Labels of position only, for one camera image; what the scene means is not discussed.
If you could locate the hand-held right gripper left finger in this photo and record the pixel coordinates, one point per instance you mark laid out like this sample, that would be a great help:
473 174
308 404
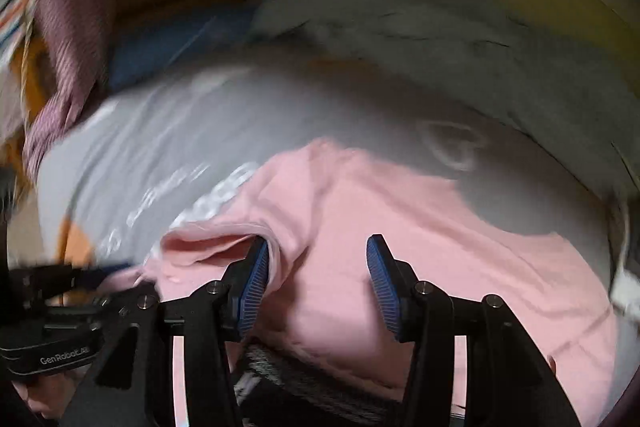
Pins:
252 287

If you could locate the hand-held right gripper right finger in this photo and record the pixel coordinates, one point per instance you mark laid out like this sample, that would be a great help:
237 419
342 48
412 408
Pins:
384 292

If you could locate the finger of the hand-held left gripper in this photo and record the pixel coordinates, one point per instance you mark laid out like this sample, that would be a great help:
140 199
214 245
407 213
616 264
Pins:
60 279

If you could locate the pink shirt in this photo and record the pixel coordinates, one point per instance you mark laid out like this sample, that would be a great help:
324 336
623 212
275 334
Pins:
350 207

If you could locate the grey printed bedsheet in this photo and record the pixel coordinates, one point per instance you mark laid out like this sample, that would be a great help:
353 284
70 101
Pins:
300 107

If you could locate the pink checked cloth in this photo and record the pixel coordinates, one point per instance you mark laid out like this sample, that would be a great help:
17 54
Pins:
70 32

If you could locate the blue pillow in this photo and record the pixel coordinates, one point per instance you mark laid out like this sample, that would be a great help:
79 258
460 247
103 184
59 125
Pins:
165 47

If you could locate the grey-green blanket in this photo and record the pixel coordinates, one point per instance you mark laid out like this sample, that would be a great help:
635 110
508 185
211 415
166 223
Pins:
450 37

